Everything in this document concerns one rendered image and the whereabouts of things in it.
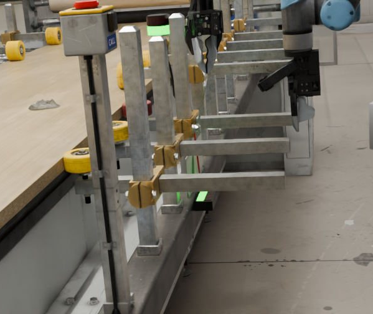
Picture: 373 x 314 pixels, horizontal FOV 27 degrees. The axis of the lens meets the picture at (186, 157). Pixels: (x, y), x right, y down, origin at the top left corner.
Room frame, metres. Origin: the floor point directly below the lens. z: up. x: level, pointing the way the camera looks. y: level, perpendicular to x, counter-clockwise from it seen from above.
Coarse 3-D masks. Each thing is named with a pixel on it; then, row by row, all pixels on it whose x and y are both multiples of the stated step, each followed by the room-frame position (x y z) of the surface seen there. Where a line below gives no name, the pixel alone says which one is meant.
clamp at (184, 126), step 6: (192, 114) 2.02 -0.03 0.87; (198, 114) 2.06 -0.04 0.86; (174, 120) 1.98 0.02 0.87; (180, 120) 1.96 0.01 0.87; (186, 120) 1.96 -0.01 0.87; (192, 120) 1.97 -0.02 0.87; (174, 126) 1.96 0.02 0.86; (180, 126) 1.95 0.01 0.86; (186, 126) 1.95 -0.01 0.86; (180, 132) 1.95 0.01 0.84; (186, 132) 1.95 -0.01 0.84; (186, 138) 1.95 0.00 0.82
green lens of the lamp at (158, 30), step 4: (148, 28) 1.99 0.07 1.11; (152, 28) 1.98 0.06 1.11; (156, 28) 1.98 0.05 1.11; (160, 28) 1.98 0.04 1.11; (164, 28) 1.98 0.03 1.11; (168, 28) 1.99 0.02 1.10; (148, 32) 1.99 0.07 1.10; (152, 32) 1.98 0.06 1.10; (156, 32) 1.98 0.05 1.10; (160, 32) 1.98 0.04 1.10; (164, 32) 1.98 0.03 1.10; (168, 32) 1.99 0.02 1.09
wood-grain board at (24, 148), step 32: (0, 64) 3.12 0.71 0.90; (32, 64) 3.04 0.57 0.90; (64, 64) 2.97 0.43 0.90; (0, 96) 2.37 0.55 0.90; (32, 96) 2.33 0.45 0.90; (64, 96) 2.28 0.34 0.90; (0, 128) 1.90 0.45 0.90; (32, 128) 1.87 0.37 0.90; (64, 128) 1.84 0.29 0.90; (0, 160) 1.58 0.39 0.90; (32, 160) 1.56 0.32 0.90; (0, 192) 1.35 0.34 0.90; (32, 192) 1.39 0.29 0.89; (0, 224) 1.23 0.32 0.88
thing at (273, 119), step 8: (288, 112) 2.00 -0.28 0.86; (152, 120) 2.04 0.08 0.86; (200, 120) 2.01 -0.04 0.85; (208, 120) 2.01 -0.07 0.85; (216, 120) 2.01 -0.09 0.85; (224, 120) 2.00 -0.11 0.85; (232, 120) 2.00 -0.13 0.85; (240, 120) 1.99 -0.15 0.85; (248, 120) 1.99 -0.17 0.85; (256, 120) 1.99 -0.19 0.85; (264, 120) 1.98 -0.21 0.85; (272, 120) 1.98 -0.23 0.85; (280, 120) 1.98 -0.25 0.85; (288, 120) 1.97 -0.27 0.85; (152, 128) 2.04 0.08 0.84; (208, 128) 2.01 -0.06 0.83
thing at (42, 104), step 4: (40, 100) 2.13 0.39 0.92; (48, 100) 2.15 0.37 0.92; (52, 100) 2.13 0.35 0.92; (36, 104) 2.13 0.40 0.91; (40, 104) 2.13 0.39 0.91; (44, 104) 2.13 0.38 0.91; (48, 104) 2.12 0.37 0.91; (52, 104) 2.12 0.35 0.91; (56, 104) 2.12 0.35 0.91; (32, 108) 2.10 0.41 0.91; (36, 108) 2.10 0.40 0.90; (40, 108) 2.10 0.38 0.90
